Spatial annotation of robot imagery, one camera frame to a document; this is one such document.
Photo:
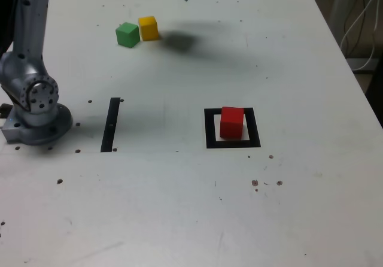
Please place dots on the yellow cube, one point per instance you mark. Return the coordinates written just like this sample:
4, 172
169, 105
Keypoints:
148, 29

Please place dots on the green cube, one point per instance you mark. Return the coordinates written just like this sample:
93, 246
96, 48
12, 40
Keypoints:
127, 35

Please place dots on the red cube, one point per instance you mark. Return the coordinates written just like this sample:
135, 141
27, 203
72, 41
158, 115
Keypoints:
232, 123

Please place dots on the black tape square outline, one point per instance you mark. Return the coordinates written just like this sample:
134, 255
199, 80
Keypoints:
209, 129

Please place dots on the black tape strip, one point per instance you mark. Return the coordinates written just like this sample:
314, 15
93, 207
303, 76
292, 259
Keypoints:
110, 123

